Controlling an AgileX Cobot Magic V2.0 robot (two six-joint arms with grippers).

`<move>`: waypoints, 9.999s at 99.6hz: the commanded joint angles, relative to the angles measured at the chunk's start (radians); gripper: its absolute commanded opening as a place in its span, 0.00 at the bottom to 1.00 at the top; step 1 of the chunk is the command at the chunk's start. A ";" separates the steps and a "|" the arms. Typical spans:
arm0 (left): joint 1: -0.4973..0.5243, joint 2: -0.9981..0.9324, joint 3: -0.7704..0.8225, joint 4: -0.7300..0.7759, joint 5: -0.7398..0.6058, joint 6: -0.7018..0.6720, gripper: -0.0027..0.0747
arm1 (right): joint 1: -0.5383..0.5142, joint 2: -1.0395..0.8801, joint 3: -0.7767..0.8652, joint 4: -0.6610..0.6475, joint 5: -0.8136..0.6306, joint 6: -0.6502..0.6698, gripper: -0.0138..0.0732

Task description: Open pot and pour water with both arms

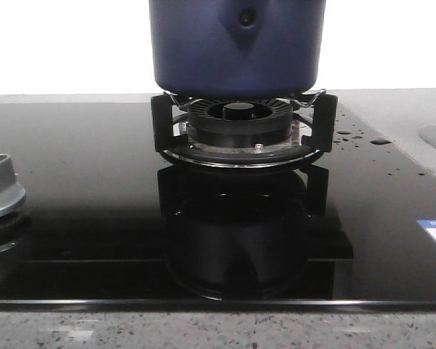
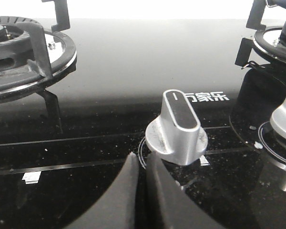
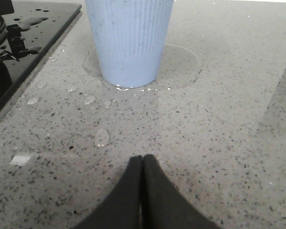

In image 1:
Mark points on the dark blue cooking pot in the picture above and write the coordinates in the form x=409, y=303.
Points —
x=236, y=49

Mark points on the black pot support grate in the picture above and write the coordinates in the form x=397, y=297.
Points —
x=312, y=133

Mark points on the black gas burner head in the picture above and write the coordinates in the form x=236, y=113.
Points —
x=240, y=124

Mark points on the black glass cooktop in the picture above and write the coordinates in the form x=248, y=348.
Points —
x=109, y=224

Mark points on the silver stove control knob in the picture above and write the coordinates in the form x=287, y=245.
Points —
x=12, y=194

